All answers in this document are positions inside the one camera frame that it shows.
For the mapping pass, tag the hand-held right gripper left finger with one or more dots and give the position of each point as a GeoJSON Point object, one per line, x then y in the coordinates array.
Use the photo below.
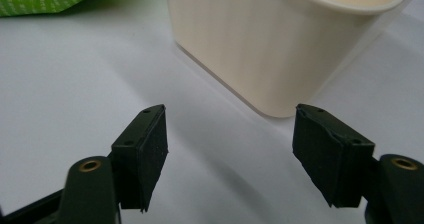
{"type": "Point", "coordinates": [140, 157]}

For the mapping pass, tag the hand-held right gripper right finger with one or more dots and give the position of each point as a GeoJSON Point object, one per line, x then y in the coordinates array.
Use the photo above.
{"type": "Point", "coordinates": [333, 157]}

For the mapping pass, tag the cream plastic bin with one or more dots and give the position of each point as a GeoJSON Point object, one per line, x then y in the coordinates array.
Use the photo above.
{"type": "Point", "coordinates": [266, 44]}

